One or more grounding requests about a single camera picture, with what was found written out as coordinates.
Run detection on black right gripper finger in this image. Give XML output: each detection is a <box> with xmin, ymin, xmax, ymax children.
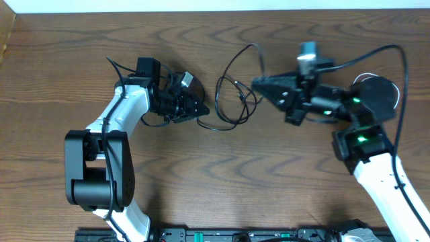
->
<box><xmin>251</xmin><ymin>73</ymin><xmax>299</xmax><ymax>92</ymax></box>
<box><xmin>260</xmin><ymin>87</ymin><xmax>299</xmax><ymax>112</ymax></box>

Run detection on thick black cable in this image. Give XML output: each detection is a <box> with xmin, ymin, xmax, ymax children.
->
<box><xmin>196</xmin><ymin>75</ymin><xmax>259</xmax><ymax>132</ymax></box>

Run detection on white USB cable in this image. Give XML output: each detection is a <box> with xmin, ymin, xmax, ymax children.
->
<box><xmin>352</xmin><ymin>73</ymin><xmax>401</xmax><ymax>110</ymax></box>

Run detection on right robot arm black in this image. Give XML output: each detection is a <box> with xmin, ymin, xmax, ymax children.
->
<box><xmin>252</xmin><ymin>58</ymin><xmax>429</xmax><ymax>241</ymax></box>

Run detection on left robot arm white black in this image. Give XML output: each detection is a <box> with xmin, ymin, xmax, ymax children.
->
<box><xmin>64</xmin><ymin>57</ymin><xmax>210</xmax><ymax>241</ymax></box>

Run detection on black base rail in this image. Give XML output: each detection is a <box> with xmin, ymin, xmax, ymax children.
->
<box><xmin>74</xmin><ymin>228</ymin><xmax>337</xmax><ymax>242</ymax></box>

